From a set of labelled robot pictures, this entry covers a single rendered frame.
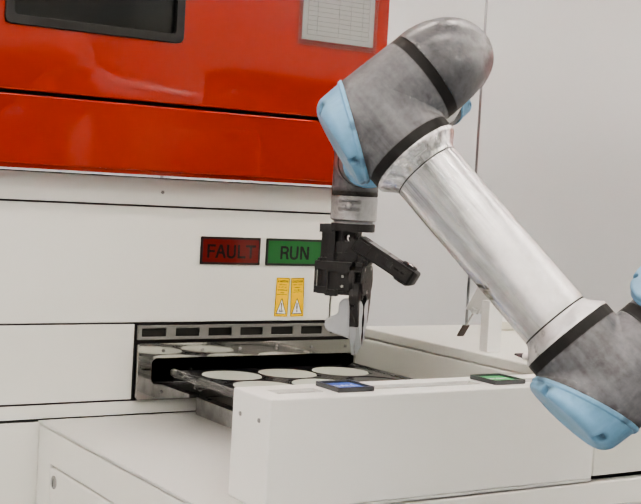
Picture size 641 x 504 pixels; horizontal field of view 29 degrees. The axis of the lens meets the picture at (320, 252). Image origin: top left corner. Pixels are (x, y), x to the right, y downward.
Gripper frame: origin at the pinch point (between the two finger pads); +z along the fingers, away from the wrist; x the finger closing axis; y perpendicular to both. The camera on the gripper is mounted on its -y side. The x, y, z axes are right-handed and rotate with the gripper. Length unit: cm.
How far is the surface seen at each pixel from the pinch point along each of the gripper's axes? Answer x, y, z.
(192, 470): 35.9, 14.0, 14.4
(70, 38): 18, 45, -46
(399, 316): -218, 38, 17
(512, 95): -251, 9, -61
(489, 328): -8.2, -19.9, -4.0
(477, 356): -6.8, -18.4, 0.6
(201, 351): -4.8, 28.8, 3.9
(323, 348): -23.4, 12.1, 3.9
